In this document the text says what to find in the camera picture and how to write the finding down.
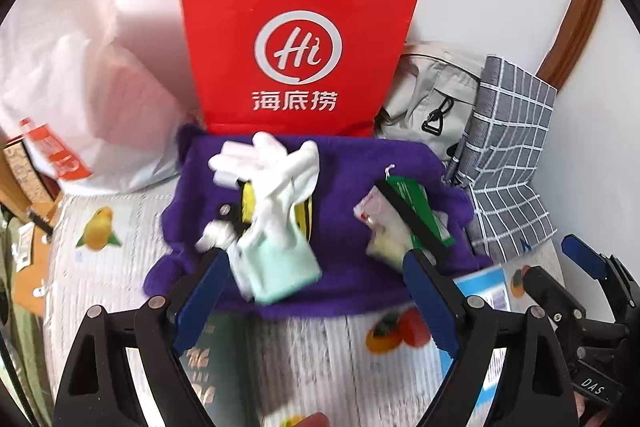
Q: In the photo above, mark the purple towel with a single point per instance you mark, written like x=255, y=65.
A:
x=351, y=282

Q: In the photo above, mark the red paper shopping bag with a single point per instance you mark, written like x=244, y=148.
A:
x=303, y=67

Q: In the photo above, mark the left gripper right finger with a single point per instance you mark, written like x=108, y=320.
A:
x=534, y=388

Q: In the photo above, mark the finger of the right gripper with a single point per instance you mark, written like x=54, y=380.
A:
x=562, y=308
x=620, y=288

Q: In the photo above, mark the white Miniso plastic bag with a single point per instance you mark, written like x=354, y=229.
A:
x=93, y=117

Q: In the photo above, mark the green bed sheet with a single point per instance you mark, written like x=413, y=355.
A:
x=22, y=330

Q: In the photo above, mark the yellow black small pouch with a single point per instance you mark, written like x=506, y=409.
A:
x=240, y=214

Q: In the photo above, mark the green wet wipes pack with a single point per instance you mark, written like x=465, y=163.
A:
x=409, y=199

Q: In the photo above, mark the beige backpack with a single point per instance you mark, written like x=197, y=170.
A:
x=434, y=89

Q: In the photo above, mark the dark green gift box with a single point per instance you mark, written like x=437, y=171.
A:
x=219, y=371

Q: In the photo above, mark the wooden headboard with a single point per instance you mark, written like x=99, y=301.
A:
x=12, y=195

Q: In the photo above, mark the patterned brown book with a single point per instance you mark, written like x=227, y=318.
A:
x=37, y=186

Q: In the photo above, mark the person right hand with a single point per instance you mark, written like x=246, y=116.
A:
x=590, y=413

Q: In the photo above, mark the white glove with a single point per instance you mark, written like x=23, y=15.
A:
x=280, y=180

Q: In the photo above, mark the fruit pattern tablecloth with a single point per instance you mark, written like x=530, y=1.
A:
x=366, y=370

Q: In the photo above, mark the grey checked cushion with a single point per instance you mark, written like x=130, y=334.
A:
x=497, y=158

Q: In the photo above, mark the brown wooden door frame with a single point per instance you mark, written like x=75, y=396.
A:
x=573, y=35

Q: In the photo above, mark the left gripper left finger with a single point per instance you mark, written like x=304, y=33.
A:
x=97, y=388

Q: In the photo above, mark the wooden nightstand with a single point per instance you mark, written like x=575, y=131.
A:
x=30, y=273

